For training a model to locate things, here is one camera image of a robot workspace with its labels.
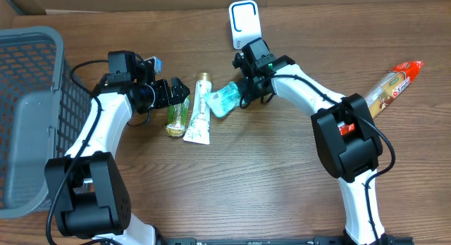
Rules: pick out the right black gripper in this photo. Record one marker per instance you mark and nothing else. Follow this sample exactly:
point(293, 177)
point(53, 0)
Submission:
point(249, 86)

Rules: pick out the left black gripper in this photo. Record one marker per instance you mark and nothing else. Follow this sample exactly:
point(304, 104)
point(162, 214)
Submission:
point(169, 93)

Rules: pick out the green tea drink pouch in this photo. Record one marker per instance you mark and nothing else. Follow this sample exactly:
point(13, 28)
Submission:
point(177, 118)

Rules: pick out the teal snack packet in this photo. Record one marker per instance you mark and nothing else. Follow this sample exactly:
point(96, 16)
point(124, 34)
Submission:
point(224, 100)

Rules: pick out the white tube gold cap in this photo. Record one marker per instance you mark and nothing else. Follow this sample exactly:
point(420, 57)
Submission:
point(199, 126)

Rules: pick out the orange noodle packet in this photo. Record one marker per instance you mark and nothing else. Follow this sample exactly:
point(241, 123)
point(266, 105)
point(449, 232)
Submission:
point(389, 87)

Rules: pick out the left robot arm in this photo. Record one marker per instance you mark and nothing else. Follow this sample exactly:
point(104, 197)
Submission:
point(89, 197)

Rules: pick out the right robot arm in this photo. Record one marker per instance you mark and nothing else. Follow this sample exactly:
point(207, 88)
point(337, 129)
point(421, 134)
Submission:
point(347, 141)

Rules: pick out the white barcode scanner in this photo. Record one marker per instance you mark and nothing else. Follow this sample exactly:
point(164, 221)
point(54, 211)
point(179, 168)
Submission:
point(244, 22)

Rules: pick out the grey plastic basket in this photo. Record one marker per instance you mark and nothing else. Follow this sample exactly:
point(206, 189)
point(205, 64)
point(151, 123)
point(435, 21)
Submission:
point(42, 114)

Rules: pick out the cardboard box edge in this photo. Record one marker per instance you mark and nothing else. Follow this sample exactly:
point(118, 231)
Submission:
point(211, 0)

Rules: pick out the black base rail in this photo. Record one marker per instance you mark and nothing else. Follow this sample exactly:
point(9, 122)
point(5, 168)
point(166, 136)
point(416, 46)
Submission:
point(319, 240)

